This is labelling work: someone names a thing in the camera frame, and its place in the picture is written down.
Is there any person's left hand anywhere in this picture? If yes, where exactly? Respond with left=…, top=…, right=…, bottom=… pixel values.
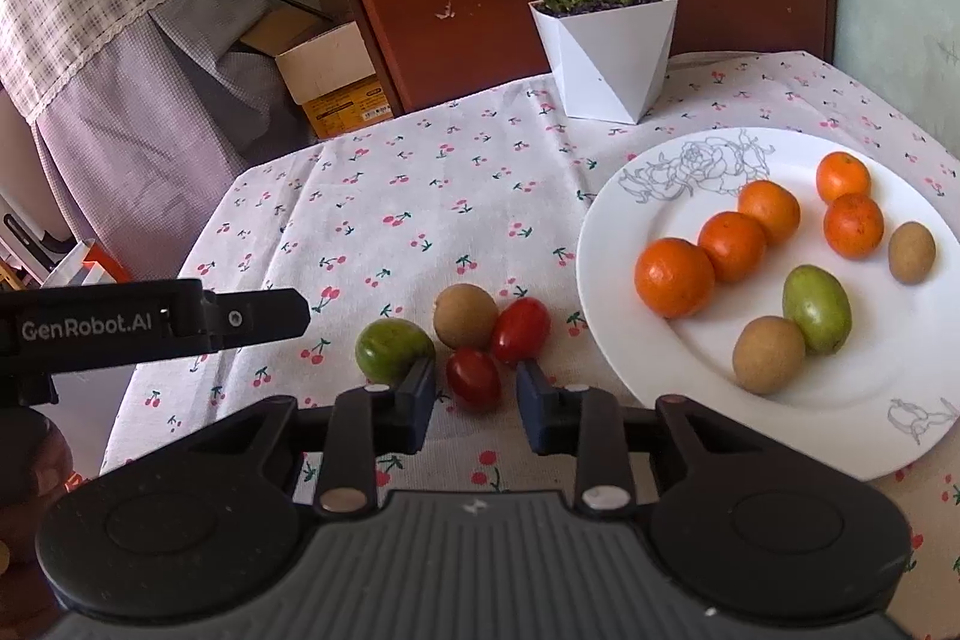
left=0, top=407, right=76, bottom=581

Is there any white plate with flower drawing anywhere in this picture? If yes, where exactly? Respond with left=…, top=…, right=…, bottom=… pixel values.
left=576, top=126, right=960, bottom=482

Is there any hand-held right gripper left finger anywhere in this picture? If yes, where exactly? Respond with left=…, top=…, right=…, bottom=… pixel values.
left=176, top=355, right=440, bottom=515

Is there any cherry print tablecloth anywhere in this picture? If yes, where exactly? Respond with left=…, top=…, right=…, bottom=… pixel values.
left=97, top=49, right=960, bottom=611

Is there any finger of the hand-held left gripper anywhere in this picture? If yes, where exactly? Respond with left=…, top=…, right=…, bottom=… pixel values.
left=201, top=287, right=312, bottom=354

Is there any round green fruit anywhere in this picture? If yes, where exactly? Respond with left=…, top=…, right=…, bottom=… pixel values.
left=355, top=319, right=437, bottom=384

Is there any white angular plant pot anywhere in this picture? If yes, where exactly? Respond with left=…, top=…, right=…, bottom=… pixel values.
left=529, top=0, right=680, bottom=125

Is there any red cherry tomato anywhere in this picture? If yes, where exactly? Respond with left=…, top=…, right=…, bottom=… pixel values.
left=491, top=296, right=552, bottom=365
left=446, top=347, right=503, bottom=411

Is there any open cardboard box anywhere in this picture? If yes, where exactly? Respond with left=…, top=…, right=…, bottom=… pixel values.
left=240, top=2, right=395, bottom=142

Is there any oval green fruit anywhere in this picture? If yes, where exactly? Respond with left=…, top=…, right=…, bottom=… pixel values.
left=782, top=263, right=854, bottom=356

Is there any large orange mandarin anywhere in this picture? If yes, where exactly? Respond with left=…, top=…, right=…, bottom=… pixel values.
left=634, top=237, right=716, bottom=320

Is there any orange plastic item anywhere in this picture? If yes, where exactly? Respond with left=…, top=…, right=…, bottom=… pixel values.
left=75, top=242, right=130, bottom=283

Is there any checked purple curtain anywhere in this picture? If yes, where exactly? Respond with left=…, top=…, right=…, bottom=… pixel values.
left=0, top=0, right=316, bottom=236

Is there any brown kiwi fruit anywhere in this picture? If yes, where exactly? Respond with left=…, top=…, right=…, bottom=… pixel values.
left=889, top=221, right=937, bottom=286
left=733, top=315, right=807, bottom=396
left=433, top=283, right=500, bottom=350

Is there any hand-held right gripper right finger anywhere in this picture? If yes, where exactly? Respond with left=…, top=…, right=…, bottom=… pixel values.
left=515, top=359, right=773, bottom=517

